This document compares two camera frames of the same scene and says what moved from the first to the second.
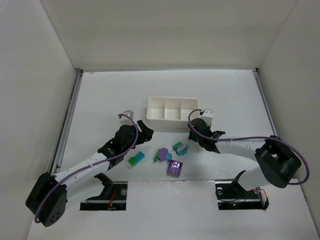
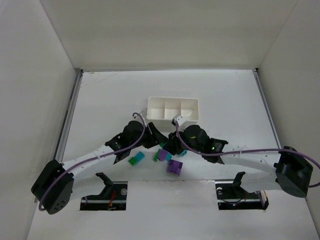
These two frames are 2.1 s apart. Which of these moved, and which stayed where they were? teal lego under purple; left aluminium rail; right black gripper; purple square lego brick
Moved: right black gripper
Stayed: teal lego under purple; purple square lego brick; left aluminium rail
